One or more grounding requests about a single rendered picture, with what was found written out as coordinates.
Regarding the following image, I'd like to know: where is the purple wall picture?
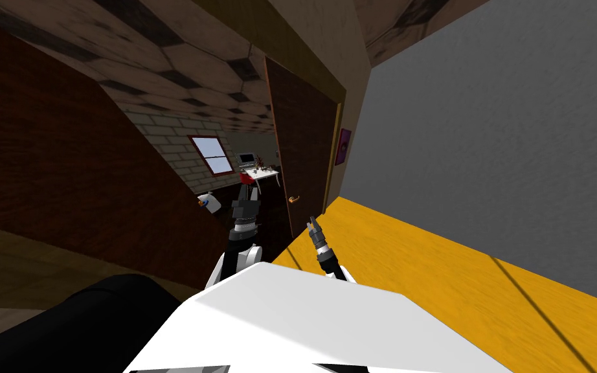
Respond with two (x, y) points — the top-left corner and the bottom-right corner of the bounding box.
(335, 128), (353, 166)

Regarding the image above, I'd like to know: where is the dark brown door leaf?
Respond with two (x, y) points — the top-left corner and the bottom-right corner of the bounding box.
(264, 56), (346, 240)

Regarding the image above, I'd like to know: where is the white table with clutter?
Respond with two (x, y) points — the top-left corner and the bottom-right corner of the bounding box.
(236, 152), (282, 196)

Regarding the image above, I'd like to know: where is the red framed window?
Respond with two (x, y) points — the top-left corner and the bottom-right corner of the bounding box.
(187, 135), (236, 177)

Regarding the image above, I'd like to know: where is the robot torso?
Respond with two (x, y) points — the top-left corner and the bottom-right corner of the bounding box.
(122, 261), (513, 373)

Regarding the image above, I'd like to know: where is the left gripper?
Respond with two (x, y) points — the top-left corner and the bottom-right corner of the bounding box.
(231, 184), (262, 221)

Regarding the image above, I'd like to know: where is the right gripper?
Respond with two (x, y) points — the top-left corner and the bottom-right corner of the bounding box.
(306, 216), (327, 249)

